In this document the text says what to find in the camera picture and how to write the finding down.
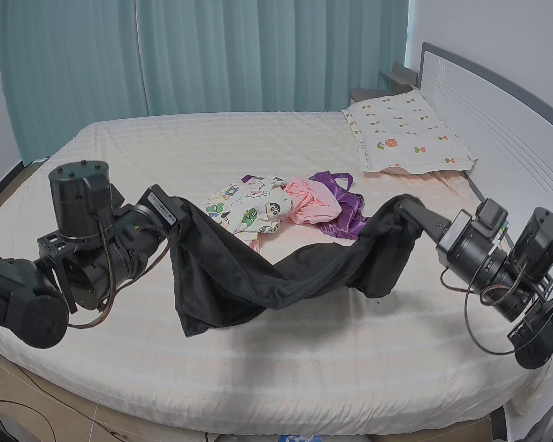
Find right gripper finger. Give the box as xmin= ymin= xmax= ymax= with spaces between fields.
xmin=398 ymin=196 xmax=453 ymax=247

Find grey bedside table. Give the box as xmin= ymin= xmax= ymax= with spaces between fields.
xmin=350 ymin=60 xmax=418 ymax=105

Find purple garment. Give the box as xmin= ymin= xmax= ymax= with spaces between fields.
xmin=309 ymin=171 xmax=369 ymax=240

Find pink garment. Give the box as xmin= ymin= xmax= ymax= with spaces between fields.
xmin=249 ymin=177 xmax=342 ymax=252

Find blue-green curtain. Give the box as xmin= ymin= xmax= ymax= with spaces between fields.
xmin=0 ymin=0 xmax=148 ymax=165
xmin=136 ymin=0 xmax=411 ymax=116

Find bed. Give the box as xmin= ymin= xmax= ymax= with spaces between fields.
xmin=0 ymin=42 xmax=553 ymax=427

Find white printed pyjama top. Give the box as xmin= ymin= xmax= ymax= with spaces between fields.
xmin=202 ymin=174 xmax=291 ymax=243

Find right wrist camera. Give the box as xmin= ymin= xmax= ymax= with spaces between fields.
xmin=476 ymin=198 xmax=508 ymax=239

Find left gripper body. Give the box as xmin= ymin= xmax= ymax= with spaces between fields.
xmin=69 ymin=186 xmax=190 ymax=312

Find white printed pillow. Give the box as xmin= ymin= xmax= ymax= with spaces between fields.
xmin=341 ymin=88 xmax=479 ymax=175

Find black T-shirt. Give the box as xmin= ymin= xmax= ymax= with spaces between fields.
xmin=168 ymin=195 xmax=425 ymax=338

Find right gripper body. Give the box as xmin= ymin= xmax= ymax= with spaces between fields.
xmin=437 ymin=209 xmax=535 ymax=323

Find thin black cable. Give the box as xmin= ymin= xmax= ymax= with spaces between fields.
xmin=0 ymin=366 xmax=125 ymax=442

